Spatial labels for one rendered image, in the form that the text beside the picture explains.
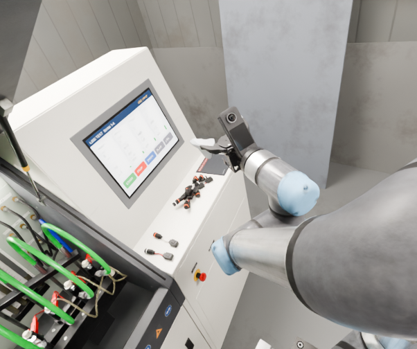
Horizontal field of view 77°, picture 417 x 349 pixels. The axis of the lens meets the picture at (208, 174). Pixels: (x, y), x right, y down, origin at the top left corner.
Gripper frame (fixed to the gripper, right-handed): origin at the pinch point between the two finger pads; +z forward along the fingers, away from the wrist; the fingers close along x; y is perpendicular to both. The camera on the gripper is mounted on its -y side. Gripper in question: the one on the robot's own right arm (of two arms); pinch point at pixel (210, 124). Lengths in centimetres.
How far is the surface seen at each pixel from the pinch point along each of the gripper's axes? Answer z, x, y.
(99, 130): 38.0, -28.4, 1.1
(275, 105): 104, 93, 87
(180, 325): -7, -46, 68
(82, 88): 44, -25, -12
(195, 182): 32, -7, 44
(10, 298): 15, -82, 25
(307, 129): 77, 101, 106
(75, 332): -1, -71, 39
